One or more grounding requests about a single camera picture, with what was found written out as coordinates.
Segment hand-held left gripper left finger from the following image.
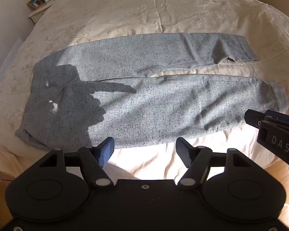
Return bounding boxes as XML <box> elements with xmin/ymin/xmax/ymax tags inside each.
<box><xmin>39</xmin><ymin>137</ymin><xmax>115</xmax><ymax>190</ymax></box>

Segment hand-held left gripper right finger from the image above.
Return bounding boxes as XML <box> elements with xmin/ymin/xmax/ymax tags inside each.
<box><xmin>176</xmin><ymin>137</ymin><xmax>252</xmax><ymax>190</ymax></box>

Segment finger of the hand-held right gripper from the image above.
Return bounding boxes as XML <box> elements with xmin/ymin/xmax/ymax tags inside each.
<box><xmin>265</xmin><ymin>110</ymin><xmax>289</xmax><ymax>124</ymax></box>
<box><xmin>244</xmin><ymin>109</ymin><xmax>267</xmax><ymax>128</ymax></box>

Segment grey speckled pants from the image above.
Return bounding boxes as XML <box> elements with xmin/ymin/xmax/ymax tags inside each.
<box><xmin>15</xmin><ymin>32</ymin><xmax>289</xmax><ymax>151</ymax></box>

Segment cream embroidered bedspread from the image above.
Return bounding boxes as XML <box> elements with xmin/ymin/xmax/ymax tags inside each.
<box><xmin>0</xmin><ymin>0</ymin><xmax>289</xmax><ymax>181</ymax></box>

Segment white nightstand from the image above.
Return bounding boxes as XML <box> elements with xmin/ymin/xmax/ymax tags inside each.
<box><xmin>27</xmin><ymin>0</ymin><xmax>61</xmax><ymax>25</ymax></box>

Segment black floor cable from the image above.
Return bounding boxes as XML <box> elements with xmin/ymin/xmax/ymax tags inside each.
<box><xmin>0</xmin><ymin>172</ymin><xmax>15</xmax><ymax>183</ymax></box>

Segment wooden picture frame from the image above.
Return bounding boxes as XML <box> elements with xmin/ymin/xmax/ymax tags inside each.
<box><xmin>27</xmin><ymin>0</ymin><xmax>43</xmax><ymax>10</ymax></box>

